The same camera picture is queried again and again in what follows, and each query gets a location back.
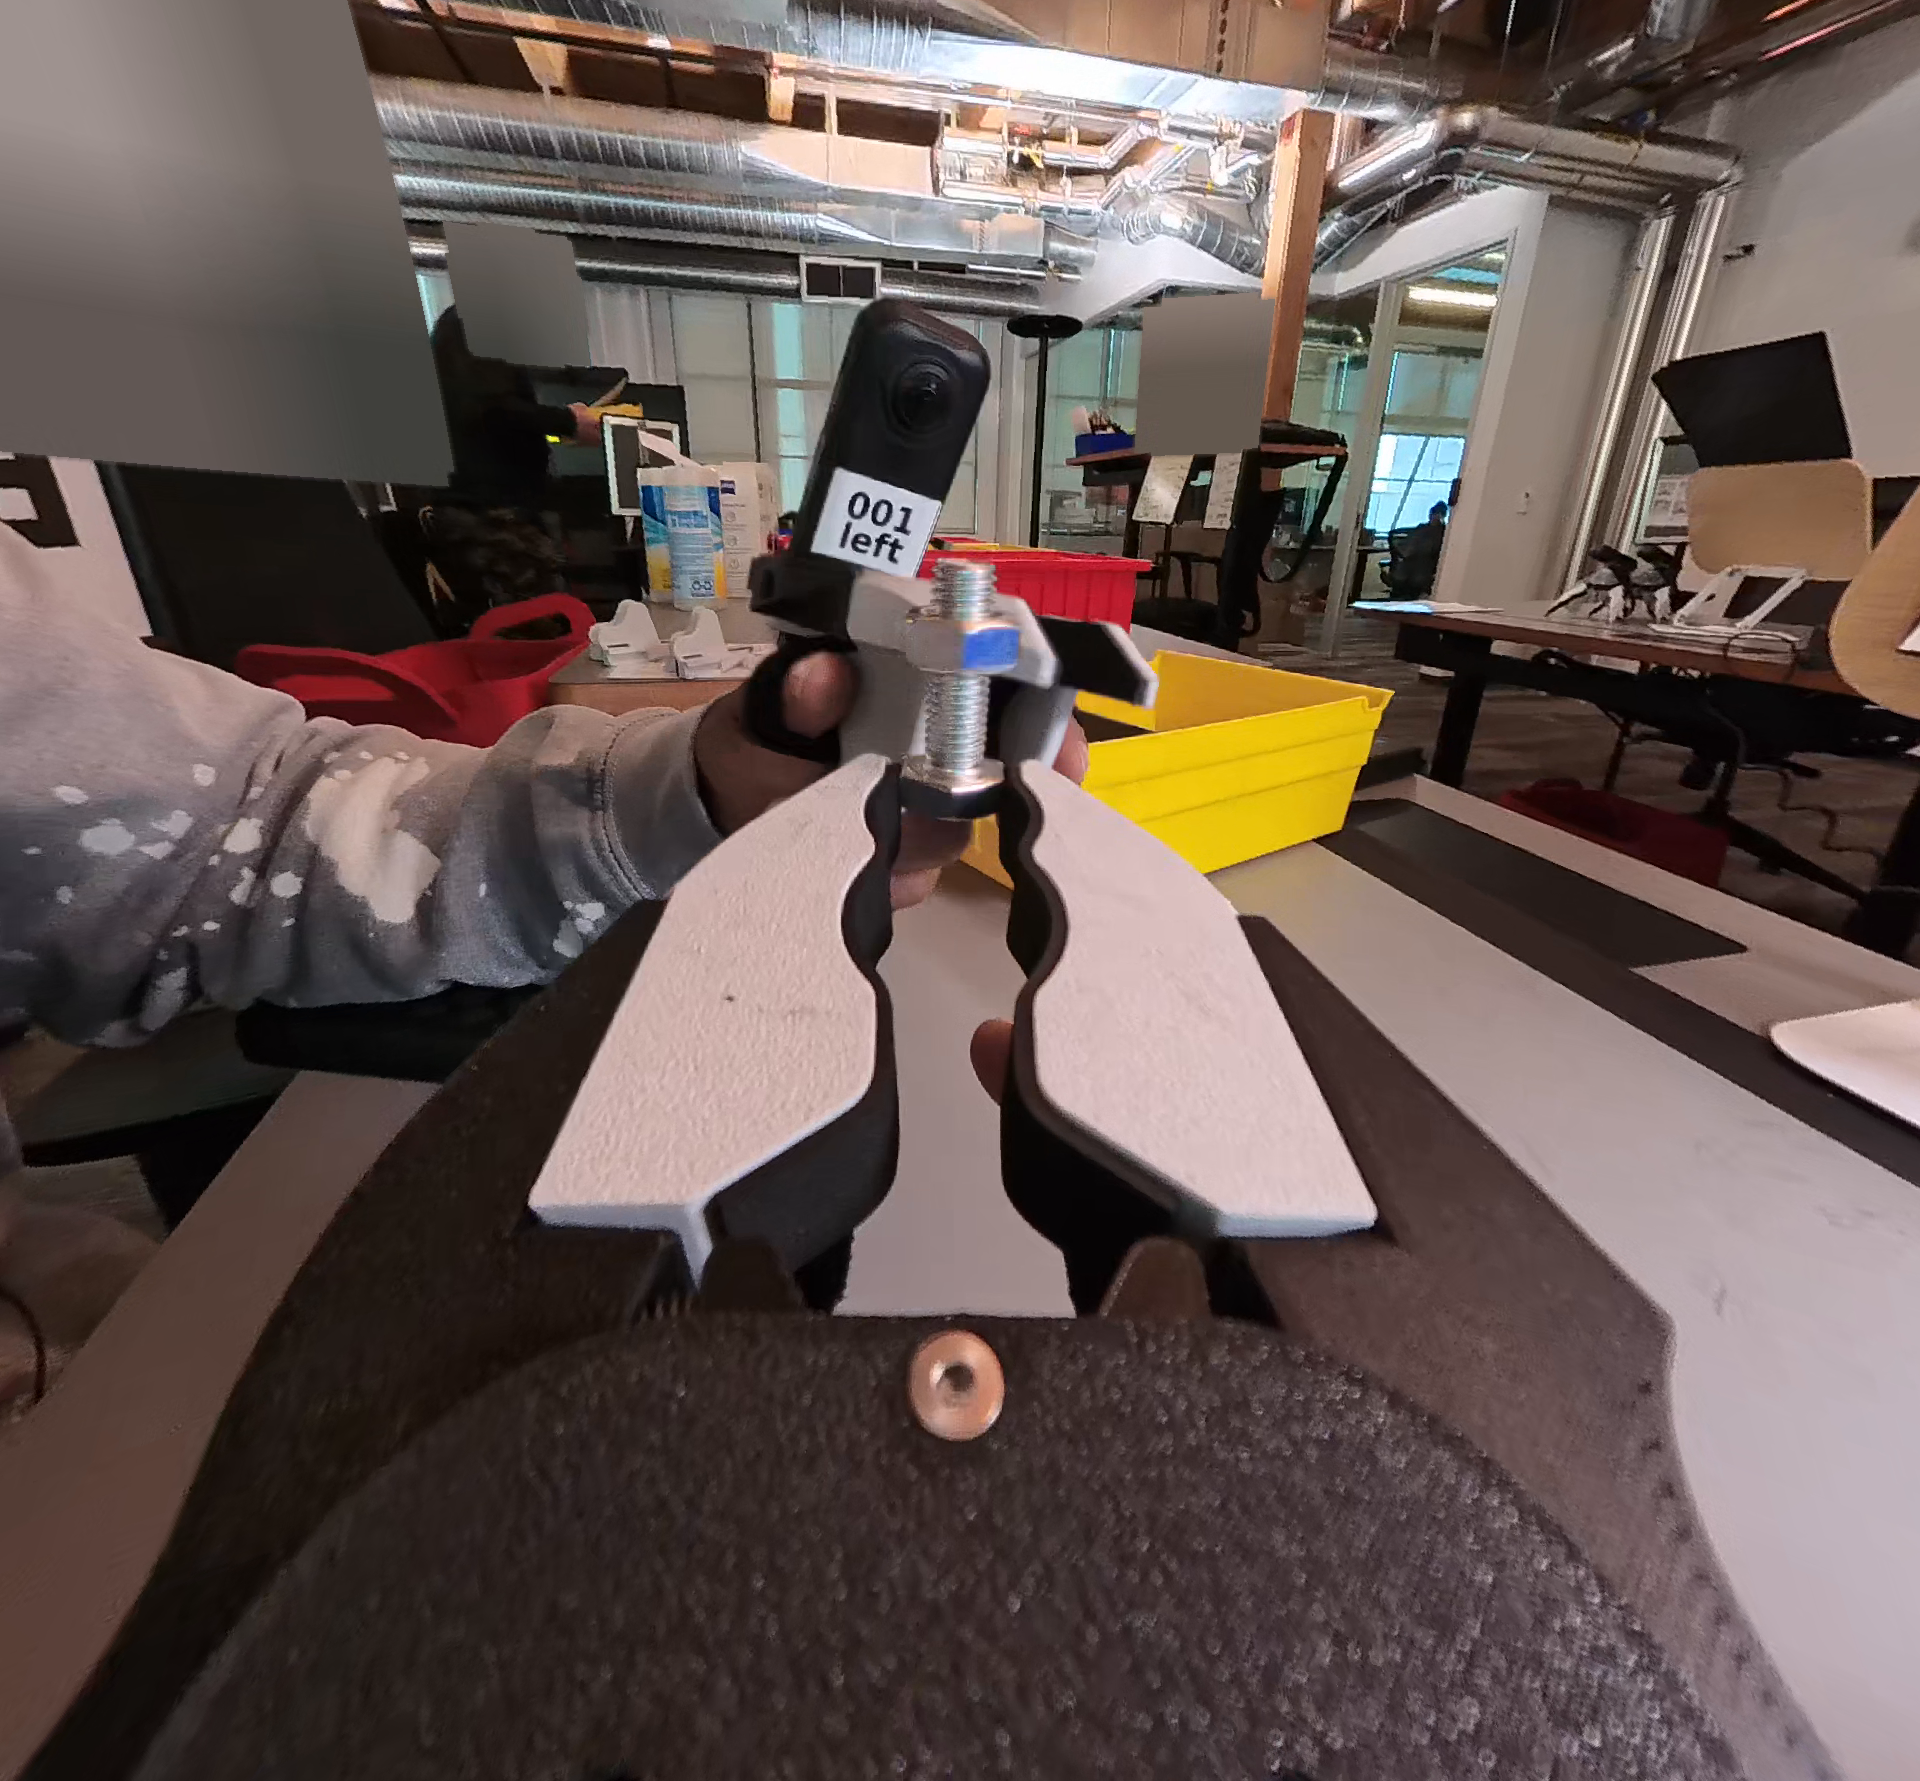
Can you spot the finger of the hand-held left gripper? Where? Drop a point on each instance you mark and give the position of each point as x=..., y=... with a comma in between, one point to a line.
x=889, y=611
x=1103, y=662

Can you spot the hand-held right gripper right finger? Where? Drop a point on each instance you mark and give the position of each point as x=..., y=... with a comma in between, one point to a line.
x=1171, y=1030

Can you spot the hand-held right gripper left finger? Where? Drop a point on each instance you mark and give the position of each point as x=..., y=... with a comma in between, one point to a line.
x=735, y=1015

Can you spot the silver bolt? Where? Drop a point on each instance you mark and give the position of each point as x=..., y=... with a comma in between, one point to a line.
x=956, y=723

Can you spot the yellow plastic bin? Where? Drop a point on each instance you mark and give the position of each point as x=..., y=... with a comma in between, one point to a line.
x=1230, y=761

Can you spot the person's left forearm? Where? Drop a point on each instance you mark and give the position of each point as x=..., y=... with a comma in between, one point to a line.
x=346, y=835

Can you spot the person's right hand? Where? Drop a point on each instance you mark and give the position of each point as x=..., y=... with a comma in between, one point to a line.
x=993, y=1052

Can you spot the person's left hand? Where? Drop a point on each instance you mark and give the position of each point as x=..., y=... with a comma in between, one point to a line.
x=766, y=775

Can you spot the red plastic bin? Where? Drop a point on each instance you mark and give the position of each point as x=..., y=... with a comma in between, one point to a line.
x=1080, y=590

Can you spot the small yellow bin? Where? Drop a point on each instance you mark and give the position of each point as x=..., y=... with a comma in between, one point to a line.
x=975, y=547

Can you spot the black floor lamp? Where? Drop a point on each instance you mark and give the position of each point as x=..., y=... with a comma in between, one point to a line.
x=1048, y=326

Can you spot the white cardboard box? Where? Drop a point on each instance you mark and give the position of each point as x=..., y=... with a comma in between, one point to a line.
x=750, y=504

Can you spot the tall wooden desk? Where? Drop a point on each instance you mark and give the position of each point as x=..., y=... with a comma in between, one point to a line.
x=1110, y=458

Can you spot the blue white wipes canister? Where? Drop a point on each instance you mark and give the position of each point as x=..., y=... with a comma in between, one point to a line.
x=683, y=536

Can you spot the large black monitor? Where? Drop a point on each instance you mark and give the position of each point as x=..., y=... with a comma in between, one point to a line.
x=649, y=395

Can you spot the white framed tablet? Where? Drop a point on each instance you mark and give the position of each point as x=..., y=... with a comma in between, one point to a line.
x=646, y=461

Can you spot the wooden edged side table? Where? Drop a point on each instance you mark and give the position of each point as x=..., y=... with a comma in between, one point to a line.
x=600, y=694

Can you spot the wooden top desk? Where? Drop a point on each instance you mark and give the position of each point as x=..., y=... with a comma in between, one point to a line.
x=1501, y=627

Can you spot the black jacket gold print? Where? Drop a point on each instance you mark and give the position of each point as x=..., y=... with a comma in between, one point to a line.
x=489, y=559

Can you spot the red tote bag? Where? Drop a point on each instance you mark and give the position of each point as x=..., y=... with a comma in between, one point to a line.
x=435, y=694

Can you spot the dark red bag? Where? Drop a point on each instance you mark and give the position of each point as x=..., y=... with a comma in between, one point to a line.
x=1613, y=829

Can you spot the small black white gripper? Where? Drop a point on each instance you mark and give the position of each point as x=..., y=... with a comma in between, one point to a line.
x=1659, y=578
x=1592, y=581

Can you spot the person's torso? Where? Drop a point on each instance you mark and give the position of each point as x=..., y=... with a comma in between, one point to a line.
x=98, y=559

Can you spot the wooden post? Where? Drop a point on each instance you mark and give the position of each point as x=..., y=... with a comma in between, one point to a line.
x=1297, y=265

